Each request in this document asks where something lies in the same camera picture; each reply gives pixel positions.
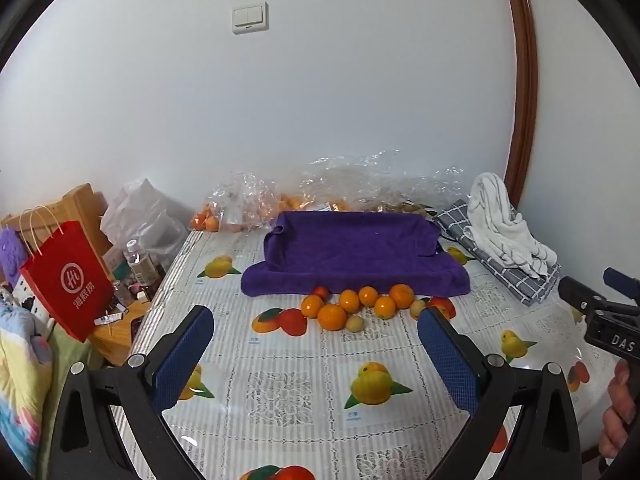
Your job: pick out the white striped towel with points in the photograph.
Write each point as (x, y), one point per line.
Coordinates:
(500, 225)

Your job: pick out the white power strip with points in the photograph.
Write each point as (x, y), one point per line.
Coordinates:
(30, 300)

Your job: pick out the wooden side table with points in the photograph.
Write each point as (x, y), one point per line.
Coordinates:
(120, 332)

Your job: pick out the white plastic bags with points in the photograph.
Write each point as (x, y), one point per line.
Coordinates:
(140, 210)

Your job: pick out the light wooden furniture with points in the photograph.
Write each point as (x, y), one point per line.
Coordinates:
(75, 205)

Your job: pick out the colourful printed blanket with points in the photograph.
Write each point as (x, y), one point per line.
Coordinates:
(20, 375)

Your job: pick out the large clear plastic bag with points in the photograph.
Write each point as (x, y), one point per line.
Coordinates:
(360, 180)

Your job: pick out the red paper bag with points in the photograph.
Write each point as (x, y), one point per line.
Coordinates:
(70, 280)

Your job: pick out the grey checked cloth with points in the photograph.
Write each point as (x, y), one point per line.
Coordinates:
(530, 285)

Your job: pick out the brown wooden door frame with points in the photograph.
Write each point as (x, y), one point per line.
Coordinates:
(525, 85)

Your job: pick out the small pale yellow fruit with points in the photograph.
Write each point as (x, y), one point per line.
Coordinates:
(417, 309)
(354, 323)

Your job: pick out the printed fruit tablecloth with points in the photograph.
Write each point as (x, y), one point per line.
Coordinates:
(300, 390)

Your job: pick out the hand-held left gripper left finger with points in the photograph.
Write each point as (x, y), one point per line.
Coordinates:
(182, 355)

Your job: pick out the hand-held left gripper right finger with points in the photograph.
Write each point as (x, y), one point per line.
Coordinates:
(450, 360)

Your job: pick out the person's right hand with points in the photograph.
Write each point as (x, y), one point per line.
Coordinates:
(622, 415)

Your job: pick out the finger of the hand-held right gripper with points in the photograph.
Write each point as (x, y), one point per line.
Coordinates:
(577, 292)
(622, 285)

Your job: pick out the clear plastic bottle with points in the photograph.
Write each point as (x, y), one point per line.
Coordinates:
(140, 265)

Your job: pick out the white light switch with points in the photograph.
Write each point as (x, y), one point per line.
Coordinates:
(250, 18)

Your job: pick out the purple fluffy item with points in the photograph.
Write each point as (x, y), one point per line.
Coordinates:
(11, 255)

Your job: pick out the purple towel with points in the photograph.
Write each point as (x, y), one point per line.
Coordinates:
(350, 255)

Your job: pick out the bagged tangerine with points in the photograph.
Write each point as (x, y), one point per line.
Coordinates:
(198, 220)
(212, 223)

